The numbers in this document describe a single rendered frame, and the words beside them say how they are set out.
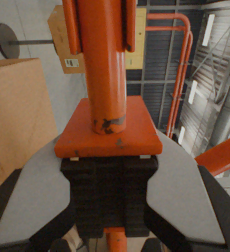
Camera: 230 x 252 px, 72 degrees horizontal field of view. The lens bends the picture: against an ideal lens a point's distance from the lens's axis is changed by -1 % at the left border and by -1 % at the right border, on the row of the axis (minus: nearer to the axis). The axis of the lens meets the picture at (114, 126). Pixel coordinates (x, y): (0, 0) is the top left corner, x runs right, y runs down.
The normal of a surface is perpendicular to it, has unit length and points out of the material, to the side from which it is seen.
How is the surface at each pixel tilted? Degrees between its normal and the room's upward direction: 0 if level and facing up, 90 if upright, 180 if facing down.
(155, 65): 90
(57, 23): 90
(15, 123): 1
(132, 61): 90
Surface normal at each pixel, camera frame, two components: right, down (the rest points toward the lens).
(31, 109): 1.00, -0.04
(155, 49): 0.00, 0.54
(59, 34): 0.01, 0.82
